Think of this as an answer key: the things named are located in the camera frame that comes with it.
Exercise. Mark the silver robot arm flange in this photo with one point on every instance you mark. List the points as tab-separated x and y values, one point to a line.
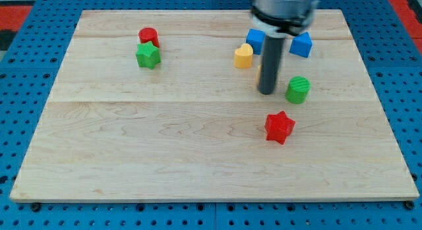
280	18

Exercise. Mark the red star block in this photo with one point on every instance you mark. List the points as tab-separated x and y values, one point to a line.
278	127

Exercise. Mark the green star block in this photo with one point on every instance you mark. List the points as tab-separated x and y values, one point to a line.
147	55

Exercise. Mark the wooden board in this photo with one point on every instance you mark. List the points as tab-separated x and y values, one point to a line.
192	128

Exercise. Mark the yellow heart block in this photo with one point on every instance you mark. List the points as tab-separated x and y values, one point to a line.
243	56

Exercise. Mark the blue cube block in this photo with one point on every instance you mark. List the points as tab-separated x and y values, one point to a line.
255	38

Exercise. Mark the green cylinder block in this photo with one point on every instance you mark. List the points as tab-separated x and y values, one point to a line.
297	90

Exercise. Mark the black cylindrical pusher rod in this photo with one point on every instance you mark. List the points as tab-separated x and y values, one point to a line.
270	64

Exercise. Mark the red cylinder block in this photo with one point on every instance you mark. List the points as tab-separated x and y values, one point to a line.
149	34

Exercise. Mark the blue triangular block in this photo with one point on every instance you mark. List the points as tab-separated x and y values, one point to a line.
301	45

